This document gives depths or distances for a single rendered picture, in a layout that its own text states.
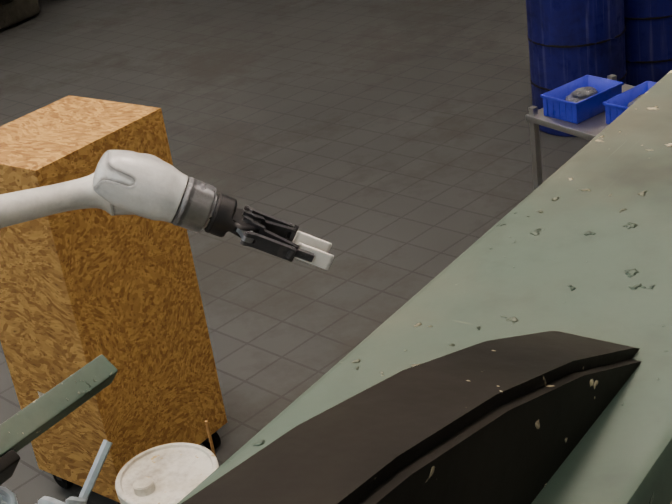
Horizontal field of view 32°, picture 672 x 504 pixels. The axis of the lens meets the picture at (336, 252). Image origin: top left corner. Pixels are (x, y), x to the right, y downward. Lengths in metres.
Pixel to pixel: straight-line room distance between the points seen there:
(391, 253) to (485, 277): 4.94
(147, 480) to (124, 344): 0.47
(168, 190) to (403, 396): 1.83
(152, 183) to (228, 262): 3.41
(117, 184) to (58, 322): 1.59
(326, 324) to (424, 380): 4.56
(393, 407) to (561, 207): 0.18
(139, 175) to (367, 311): 2.89
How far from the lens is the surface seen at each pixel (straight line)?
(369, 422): 0.24
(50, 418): 0.92
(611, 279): 0.37
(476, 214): 5.59
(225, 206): 2.10
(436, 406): 0.25
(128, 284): 3.67
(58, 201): 2.22
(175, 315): 3.84
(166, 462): 3.57
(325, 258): 2.14
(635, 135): 0.47
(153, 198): 2.07
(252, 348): 4.75
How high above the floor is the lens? 2.38
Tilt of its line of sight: 26 degrees down
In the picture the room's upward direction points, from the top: 9 degrees counter-clockwise
